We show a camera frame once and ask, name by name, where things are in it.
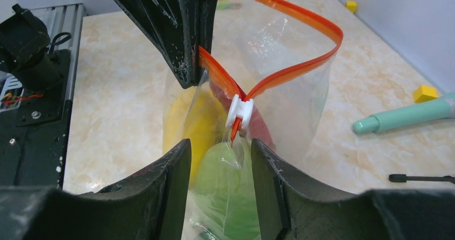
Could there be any teal plastic tube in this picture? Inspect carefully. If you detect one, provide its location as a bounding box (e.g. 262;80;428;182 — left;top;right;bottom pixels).
352;93;454;134

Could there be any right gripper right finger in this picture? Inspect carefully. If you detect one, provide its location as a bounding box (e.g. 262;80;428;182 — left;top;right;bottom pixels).
251;139;454;239

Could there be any small yellow block centre back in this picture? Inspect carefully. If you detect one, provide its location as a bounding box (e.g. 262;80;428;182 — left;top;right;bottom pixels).
413;85;438;104

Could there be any green cabbage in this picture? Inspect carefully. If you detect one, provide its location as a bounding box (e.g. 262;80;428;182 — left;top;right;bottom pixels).
194;141;261;239

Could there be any clear zip bag orange zipper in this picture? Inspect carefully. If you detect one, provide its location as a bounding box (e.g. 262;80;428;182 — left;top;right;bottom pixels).
165;0;343;239

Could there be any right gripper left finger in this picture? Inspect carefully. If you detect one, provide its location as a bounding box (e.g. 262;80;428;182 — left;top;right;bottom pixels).
1;139;192;239

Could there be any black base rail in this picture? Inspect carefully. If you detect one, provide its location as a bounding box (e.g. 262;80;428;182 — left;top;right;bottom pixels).
0;3;88;190

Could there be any small yellow block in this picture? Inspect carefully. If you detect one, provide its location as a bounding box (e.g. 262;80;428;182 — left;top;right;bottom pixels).
413;85;438;104
345;0;357;13

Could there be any small yellow block back left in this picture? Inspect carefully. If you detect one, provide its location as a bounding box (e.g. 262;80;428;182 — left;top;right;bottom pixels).
345;0;357;13

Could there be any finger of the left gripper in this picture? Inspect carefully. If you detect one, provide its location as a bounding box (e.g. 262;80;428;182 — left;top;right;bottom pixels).
197;0;218;53
114;0;199;89

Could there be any blue microphone on tripod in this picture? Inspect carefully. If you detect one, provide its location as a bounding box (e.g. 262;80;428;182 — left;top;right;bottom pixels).
388;174;454;184

